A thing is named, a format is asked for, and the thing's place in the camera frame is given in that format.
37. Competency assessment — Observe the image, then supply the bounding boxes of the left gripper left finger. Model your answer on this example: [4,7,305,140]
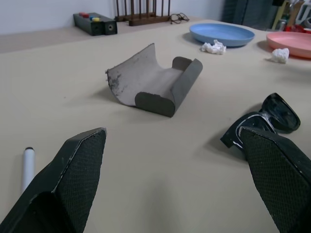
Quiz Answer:
[0,127,107,233]

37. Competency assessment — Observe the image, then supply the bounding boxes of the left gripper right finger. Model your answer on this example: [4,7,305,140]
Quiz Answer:
[239,126,311,233]

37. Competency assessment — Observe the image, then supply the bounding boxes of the black sunglasses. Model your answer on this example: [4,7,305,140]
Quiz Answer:
[220,93,301,160]

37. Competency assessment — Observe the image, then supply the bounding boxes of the white marker pen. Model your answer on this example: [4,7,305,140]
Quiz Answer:
[21,147,36,195]

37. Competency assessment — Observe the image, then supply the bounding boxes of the crumpled white tissue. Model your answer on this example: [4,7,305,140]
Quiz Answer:
[271,48,290,65]
[200,39,227,55]

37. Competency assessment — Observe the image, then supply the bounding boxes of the grey glasses case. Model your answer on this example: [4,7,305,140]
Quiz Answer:
[104,43,204,118]

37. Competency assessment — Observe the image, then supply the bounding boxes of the pink plate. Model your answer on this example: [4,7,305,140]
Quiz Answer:
[266,31,311,59]

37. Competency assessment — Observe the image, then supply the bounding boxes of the red plastic object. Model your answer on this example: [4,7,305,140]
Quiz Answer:
[284,24,311,34]

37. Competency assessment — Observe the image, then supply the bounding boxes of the black box with coloured buttons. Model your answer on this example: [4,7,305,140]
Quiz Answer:
[73,12,105,36]

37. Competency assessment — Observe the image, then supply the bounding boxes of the blue plate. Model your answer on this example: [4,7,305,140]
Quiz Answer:
[189,23,256,48]

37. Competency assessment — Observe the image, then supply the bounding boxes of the dark ribbed background panel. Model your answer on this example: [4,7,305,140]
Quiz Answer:
[221,0,280,31]

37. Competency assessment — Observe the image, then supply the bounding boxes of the brown wooden peg rack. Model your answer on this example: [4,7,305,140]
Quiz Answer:
[115,0,171,27]

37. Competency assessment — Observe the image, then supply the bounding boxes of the thin-framed eyeglasses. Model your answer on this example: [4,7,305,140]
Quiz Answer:
[169,13,190,25]

